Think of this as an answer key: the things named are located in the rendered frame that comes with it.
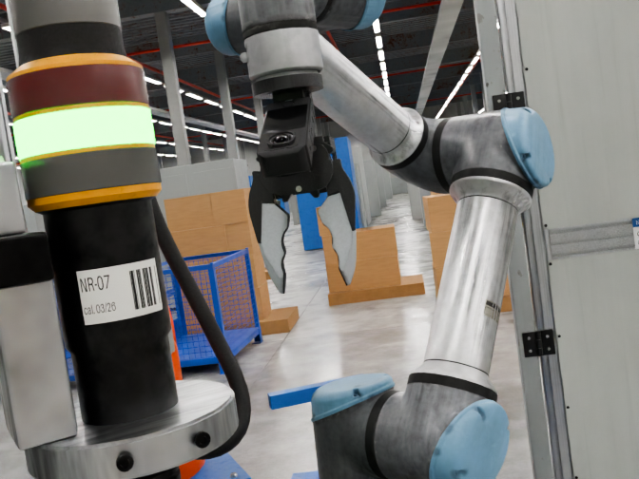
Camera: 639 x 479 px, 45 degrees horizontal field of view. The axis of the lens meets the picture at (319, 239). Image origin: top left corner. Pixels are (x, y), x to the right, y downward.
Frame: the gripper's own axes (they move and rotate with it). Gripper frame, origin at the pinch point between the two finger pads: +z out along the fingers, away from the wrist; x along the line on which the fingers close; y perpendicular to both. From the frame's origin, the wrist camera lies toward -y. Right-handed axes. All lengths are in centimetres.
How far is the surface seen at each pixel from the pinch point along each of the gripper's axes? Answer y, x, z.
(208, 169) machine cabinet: 985, 257, -51
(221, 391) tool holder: -49.4, -2.9, -2.6
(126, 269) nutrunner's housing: -52, -1, -7
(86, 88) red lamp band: -52, -1, -13
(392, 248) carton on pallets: 873, 13, 83
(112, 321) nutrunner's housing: -52, -1, -6
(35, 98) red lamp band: -53, 0, -13
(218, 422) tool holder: -52, -3, -2
